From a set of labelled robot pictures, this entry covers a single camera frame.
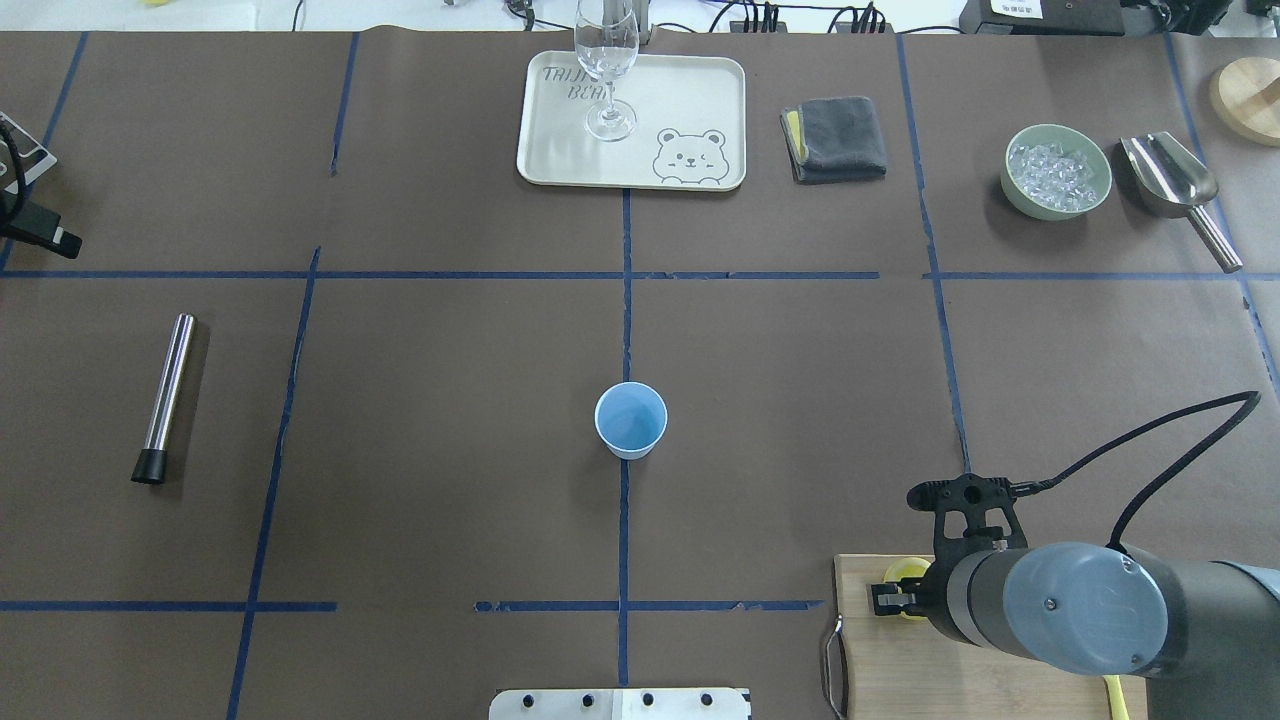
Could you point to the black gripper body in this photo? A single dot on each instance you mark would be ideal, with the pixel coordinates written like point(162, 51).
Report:
point(937, 592)

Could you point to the yellow lemon half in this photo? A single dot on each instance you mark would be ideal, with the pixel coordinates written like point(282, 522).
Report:
point(908, 570)

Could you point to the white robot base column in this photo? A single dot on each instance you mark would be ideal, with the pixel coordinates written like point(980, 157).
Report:
point(623, 703)

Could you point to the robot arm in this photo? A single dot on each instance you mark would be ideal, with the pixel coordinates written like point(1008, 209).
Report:
point(1203, 634)

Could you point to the light blue cup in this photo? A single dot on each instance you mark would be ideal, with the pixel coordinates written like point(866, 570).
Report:
point(630, 418)

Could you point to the wooden cutting board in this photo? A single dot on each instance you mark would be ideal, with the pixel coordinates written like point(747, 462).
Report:
point(891, 668)

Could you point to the yellow plastic knife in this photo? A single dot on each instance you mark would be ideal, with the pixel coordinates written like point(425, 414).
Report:
point(1115, 697)

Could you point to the green bowl of ice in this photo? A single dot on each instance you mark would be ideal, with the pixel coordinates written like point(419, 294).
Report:
point(1054, 173)

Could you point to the grey folded cloth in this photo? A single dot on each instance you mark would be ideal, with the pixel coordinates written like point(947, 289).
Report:
point(835, 139)

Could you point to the metal ice scoop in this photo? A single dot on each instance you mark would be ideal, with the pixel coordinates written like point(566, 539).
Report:
point(1173, 183)

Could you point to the wooden mug tree stand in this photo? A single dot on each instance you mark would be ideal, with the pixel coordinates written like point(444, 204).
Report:
point(1245, 96)

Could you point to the clear wine glass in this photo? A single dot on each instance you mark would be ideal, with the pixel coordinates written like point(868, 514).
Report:
point(606, 36)

